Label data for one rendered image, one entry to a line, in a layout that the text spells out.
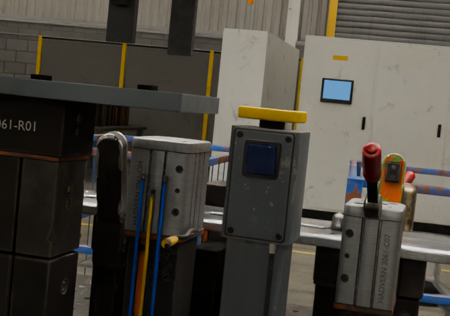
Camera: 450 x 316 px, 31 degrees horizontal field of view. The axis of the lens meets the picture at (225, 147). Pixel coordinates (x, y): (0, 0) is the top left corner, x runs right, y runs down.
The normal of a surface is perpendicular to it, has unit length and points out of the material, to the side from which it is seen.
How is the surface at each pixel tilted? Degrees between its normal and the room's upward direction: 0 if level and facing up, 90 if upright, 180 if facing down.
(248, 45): 90
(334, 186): 90
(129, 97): 90
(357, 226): 90
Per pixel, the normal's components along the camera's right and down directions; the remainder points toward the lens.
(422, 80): -0.17, 0.04
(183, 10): -0.39, 0.01
